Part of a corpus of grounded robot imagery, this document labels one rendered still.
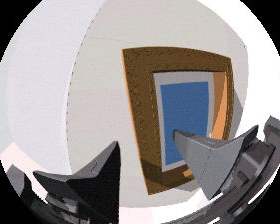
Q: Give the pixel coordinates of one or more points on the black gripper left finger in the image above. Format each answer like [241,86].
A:
[96,185]

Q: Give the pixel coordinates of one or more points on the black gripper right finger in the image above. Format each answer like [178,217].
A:
[211,160]

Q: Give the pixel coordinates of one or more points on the wooden picture frame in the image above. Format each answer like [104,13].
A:
[172,88]

